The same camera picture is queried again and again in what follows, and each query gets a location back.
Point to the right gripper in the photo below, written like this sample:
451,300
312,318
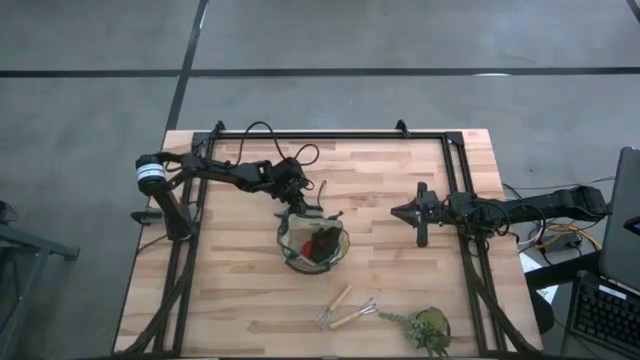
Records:
435,209

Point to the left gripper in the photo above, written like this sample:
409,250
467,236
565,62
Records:
290,177

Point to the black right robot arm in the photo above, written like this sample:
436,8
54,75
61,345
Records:
540,205

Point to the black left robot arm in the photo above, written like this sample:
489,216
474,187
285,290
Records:
220,172

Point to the beige green gardening bag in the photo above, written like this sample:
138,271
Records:
292,235

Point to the red garden tool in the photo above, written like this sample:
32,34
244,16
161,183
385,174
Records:
306,248

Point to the artificial green potted plant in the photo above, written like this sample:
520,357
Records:
427,327

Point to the white paper sheet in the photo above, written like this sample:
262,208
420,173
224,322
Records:
535,270

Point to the black power adapter box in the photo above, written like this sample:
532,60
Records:
562,243

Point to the black side table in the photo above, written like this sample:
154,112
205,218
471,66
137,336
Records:
560,270

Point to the black table clamp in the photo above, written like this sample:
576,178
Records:
145,216

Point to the black round stool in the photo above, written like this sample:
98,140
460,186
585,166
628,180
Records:
542,312

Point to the grey laptop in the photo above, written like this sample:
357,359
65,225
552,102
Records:
622,225

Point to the black keyboard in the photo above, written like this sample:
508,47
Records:
607,317

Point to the grey metal stand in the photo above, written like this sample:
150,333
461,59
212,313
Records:
30,245

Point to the black aluminium table frame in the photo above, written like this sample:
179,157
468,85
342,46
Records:
325,135

